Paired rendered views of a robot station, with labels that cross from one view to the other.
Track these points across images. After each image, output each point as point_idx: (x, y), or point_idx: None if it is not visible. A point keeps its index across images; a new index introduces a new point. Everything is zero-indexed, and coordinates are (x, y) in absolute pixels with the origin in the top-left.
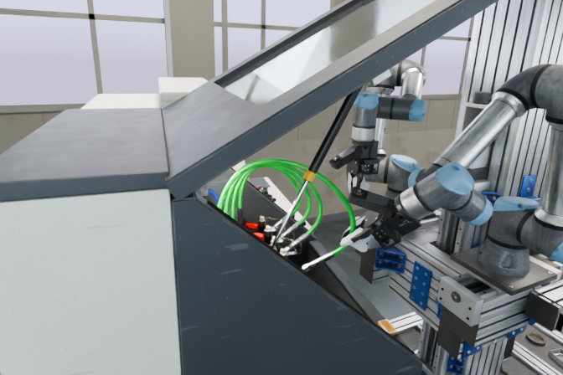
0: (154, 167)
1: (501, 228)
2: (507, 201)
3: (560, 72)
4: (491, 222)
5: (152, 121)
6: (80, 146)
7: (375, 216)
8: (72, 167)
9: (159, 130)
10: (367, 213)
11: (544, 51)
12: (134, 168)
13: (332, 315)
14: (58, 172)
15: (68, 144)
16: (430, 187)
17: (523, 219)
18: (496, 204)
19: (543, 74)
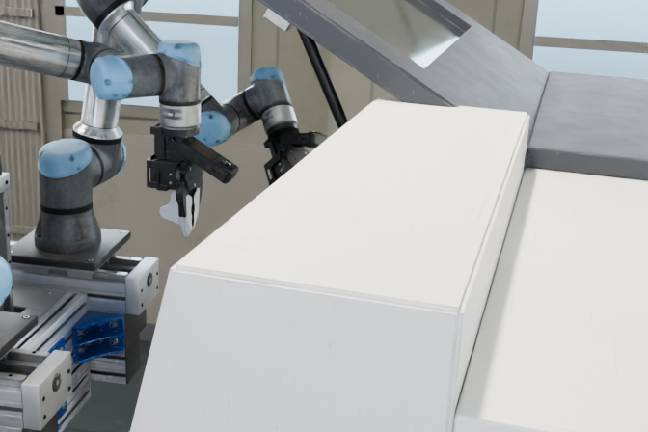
0: (559, 72)
1: (91, 183)
2: (81, 148)
3: None
4: (78, 189)
5: (554, 113)
6: (630, 94)
7: (303, 153)
8: (622, 80)
9: (547, 99)
10: (293, 166)
11: None
12: (575, 74)
13: None
14: (630, 79)
15: (645, 97)
16: (288, 94)
17: (97, 155)
18: (79, 161)
19: None
